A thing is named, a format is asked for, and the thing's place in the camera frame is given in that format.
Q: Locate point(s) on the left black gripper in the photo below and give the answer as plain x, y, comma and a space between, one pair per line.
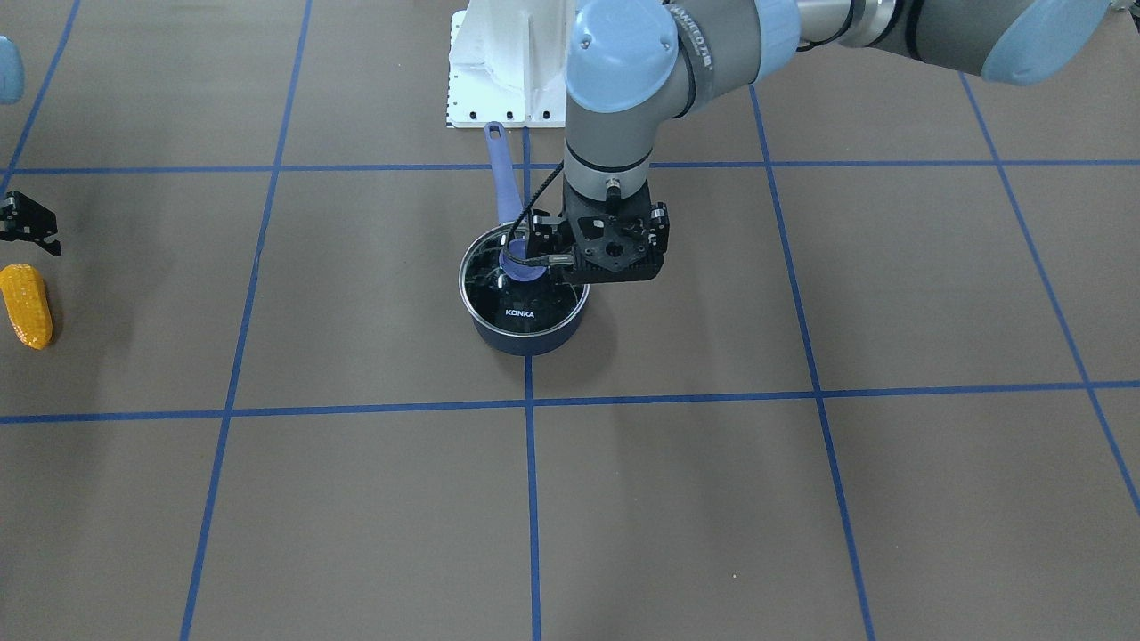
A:
544, 244

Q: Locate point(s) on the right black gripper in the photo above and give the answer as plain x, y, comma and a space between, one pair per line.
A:
20, 219

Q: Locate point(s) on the yellow corn cob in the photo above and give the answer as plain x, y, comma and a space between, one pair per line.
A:
26, 304

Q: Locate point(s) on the glass pot lid blue knob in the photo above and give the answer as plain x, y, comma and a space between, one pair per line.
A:
517, 309

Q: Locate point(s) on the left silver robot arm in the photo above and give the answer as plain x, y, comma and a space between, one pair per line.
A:
633, 65

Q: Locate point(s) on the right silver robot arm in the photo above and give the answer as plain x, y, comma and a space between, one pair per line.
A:
12, 77

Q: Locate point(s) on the dark blue saucepan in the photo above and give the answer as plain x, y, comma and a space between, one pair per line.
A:
509, 204

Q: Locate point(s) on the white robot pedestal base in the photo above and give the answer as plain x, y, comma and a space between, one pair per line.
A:
507, 64

